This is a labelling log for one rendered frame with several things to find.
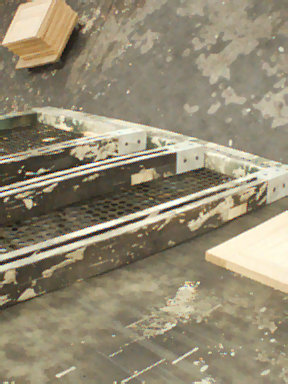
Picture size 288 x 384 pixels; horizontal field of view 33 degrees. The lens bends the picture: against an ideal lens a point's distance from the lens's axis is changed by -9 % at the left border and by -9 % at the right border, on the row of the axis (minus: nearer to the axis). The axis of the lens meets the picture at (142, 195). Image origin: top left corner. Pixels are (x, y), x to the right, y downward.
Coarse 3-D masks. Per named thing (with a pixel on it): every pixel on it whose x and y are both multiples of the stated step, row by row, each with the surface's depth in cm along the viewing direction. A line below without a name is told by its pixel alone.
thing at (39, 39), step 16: (48, 0) 387; (16, 16) 413; (32, 16) 395; (48, 16) 382; (64, 16) 394; (16, 32) 401; (32, 32) 381; (48, 32) 384; (64, 32) 397; (16, 48) 405; (32, 48) 399; (48, 48) 393; (64, 48) 399; (32, 64) 415
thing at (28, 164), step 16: (128, 128) 180; (64, 144) 161; (80, 144) 161; (96, 144) 165; (112, 144) 170; (128, 144) 174; (144, 144) 180; (0, 160) 145; (16, 160) 145; (32, 160) 149; (48, 160) 154; (64, 160) 158; (80, 160) 162; (96, 160) 167; (0, 176) 142; (16, 176) 146; (32, 176) 151
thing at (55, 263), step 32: (224, 192) 120; (256, 192) 127; (128, 224) 103; (160, 224) 104; (192, 224) 112; (0, 256) 86; (32, 256) 87; (64, 256) 89; (96, 256) 95; (128, 256) 100; (0, 288) 81; (32, 288) 86
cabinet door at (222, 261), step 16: (272, 224) 115; (240, 240) 107; (256, 240) 107; (272, 240) 107; (208, 256) 102; (224, 256) 100; (240, 256) 100; (256, 256) 100; (272, 256) 100; (240, 272) 96; (256, 272) 93; (272, 272) 93
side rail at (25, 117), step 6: (12, 114) 226; (18, 114) 225; (24, 114) 225; (30, 114) 228; (36, 114) 230; (0, 120) 217; (6, 120) 219; (12, 120) 221; (18, 120) 224; (24, 120) 226; (30, 120) 228; (36, 120) 231; (0, 126) 218; (6, 126) 220; (12, 126) 222; (6, 132) 221
